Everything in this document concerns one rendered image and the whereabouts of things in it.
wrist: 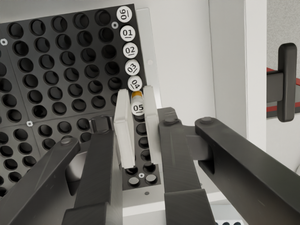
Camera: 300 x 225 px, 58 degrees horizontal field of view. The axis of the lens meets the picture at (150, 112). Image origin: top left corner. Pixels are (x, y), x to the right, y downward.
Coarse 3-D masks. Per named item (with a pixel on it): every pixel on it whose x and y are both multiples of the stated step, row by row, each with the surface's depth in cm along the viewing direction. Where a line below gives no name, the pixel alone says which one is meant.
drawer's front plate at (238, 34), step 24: (216, 0) 26; (240, 0) 21; (264, 0) 20; (216, 24) 27; (240, 24) 22; (264, 24) 21; (216, 48) 29; (240, 48) 22; (264, 48) 21; (216, 72) 30; (240, 72) 23; (264, 72) 22; (216, 96) 32; (240, 96) 24; (264, 96) 23; (240, 120) 25; (264, 120) 23; (264, 144) 24; (240, 216) 30
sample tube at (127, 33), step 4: (124, 28) 22; (128, 28) 22; (132, 28) 22; (120, 32) 22; (124, 32) 22; (128, 32) 22; (132, 32) 22; (124, 36) 22; (128, 36) 22; (132, 36) 22; (124, 40) 22; (128, 40) 22
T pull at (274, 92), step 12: (288, 48) 23; (288, 60) 24; (276, 72) 24; (288, 72) 24; (276, 84) 24; (288, 84) 24; (276, 96) 25; (288, 96) 25; (288, 108) 25; (288, 120) 26
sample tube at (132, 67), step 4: (128, 60) 24; (132, 60) 23; (136, 60) 24; (128, 64) 23; (132, 64) 23; (136, 64) 23; (128, 68) 23; (132, 68) 23; (136, 68) 23; (128, 72) 23; (132, 72) 23; (136, 72) 23
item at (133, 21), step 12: (132, 12) 22; (120, 24) 23; (132, 24) 23; (120, 36) 23; (120, 48) 23; (144, 72) 24; (144, 84) 24; (144, 120) 26; (144, 132) 27; (144, 168) 28; (156, 168) 27; (144, 180) 28; (156, 180) 28
